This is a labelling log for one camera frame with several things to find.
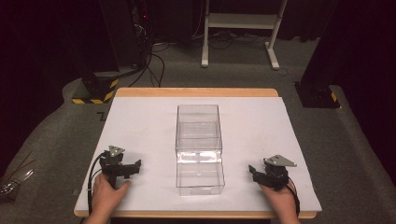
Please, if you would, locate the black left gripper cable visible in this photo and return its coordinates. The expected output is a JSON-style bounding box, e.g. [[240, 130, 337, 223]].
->
[[86, 150, 106, 217]]

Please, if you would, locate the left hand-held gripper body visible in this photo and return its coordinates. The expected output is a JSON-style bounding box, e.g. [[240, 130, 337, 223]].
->
[[99, 145, 133, 189]]

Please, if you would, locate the black yellow striped stand base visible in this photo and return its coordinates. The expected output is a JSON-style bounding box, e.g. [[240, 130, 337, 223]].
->
[[71, 70, 120, 105]]

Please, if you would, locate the wooden table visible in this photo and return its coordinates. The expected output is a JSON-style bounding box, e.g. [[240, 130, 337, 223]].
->
[[73, 87, 318, 219]]

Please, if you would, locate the person's right hand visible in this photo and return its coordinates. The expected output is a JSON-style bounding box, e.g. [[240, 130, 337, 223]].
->
[[259, 180, 301, 220]]

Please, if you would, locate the black floor cable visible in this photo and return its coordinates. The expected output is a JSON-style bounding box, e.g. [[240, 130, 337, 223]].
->
[[128, 43, 166, 89]]

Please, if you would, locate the white table mat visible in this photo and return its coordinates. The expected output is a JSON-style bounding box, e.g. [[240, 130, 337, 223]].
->
[[75, 95, 323, 214]]

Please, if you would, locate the person's left hand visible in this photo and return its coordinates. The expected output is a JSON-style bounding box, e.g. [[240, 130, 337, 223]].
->
[[90, 173, 133, 219]]

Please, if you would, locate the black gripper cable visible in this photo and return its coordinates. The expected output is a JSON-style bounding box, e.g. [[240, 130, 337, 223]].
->
[[86, 150, 106, 217], [285, 175, 302, 217]]

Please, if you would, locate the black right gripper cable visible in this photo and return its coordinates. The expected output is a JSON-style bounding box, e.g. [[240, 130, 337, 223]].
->
[[285, 175, 302, 217]]

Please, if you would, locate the clear plastic wrap bundle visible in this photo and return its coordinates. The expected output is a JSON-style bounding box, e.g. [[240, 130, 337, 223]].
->
[[0, 150, 35, 201]]

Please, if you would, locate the clear plastic drawer box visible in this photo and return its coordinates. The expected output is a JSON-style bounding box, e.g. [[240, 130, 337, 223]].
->
[[175, 104, 226, 197]]

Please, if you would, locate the white metal stand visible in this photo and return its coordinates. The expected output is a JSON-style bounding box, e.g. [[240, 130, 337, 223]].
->
[[200, 0, 290, 71]]

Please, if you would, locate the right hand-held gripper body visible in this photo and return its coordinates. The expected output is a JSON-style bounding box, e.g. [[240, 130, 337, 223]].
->
[[260, 154, 298, 191]]

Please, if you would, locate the black equipment column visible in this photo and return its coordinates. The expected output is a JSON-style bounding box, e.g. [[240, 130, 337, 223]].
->
[[98, 0, 152, 73]]

